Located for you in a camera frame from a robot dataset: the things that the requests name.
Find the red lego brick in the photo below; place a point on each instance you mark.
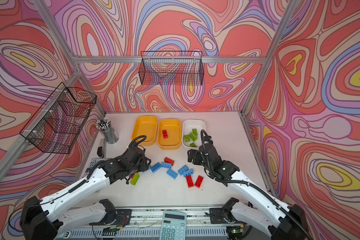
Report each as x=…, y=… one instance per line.
x=199, y=182
x=165, y=134
x=189, y=181
x=169, y=161

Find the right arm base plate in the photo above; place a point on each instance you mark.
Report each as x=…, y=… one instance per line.
x=222, y=216

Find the white plastic bin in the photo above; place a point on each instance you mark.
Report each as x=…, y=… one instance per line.
x=190, y=124

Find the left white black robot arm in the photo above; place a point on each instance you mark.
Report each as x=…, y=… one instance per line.
x=46, y=218

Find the middle yellow plastic bin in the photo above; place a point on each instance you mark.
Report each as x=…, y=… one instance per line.
x=174, y=129

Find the back black wire basket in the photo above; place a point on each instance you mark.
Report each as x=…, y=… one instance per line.
x=171, y=68

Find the teal desk calculator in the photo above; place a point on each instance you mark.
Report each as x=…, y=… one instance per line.
x=173, y=226

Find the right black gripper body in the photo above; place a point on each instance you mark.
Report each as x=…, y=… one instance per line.
x=198, y=159

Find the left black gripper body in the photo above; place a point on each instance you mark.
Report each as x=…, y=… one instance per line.
x=142, y=166

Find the black wire basket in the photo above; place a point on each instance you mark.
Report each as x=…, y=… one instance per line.
x=171, y=68
x=61, y=121

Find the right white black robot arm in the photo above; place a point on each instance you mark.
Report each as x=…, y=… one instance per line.
x=275, y=218

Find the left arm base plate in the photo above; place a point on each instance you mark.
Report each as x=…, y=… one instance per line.
x=119, y=217

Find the left black wire basket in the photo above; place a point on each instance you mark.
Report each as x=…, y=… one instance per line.
x=61, y=121

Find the treehouse paperback book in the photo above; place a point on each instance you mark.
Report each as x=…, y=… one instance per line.
x=93, y=162

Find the blue lego brick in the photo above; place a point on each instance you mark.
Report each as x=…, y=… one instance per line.
x=172, y=174
x=155, y=167
x=166, y=165
x=188, y=172
x=183, y=169

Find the cup of pencils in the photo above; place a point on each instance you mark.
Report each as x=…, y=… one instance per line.
x=105, y=127

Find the left yellow plastic bin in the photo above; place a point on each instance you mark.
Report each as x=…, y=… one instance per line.
x=147, y=126

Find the yellow plastic bin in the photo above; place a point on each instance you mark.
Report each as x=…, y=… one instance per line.
x=147, y=126
x=174, y=129

